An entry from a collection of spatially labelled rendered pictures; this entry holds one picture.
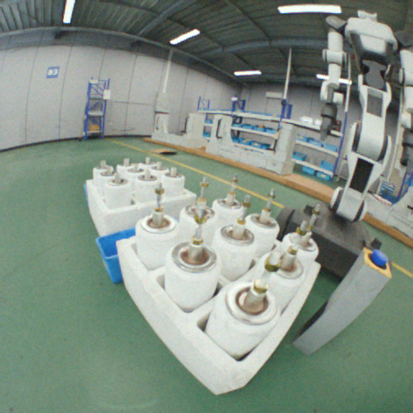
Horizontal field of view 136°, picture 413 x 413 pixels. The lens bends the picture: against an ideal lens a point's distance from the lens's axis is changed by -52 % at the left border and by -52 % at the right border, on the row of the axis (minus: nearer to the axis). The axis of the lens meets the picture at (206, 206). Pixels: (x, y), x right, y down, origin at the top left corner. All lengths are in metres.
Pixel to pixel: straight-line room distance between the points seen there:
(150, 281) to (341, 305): 0.39
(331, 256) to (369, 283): 0.41
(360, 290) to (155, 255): 0.41
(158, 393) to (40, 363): 0.29
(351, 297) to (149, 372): 0.44
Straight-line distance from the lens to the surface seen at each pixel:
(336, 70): 1.08
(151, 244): 0.34
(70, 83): 6.50
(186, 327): 0.29
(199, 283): 0.27
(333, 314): 0.43
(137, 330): 0.49
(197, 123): 3.65
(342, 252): 0.75
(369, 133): 0.82
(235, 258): 0.34
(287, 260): 0.32
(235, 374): 0.28
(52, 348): 0.54
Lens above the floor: 0.44
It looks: 24 degrees down
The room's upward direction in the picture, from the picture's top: 10 degrees clockwise
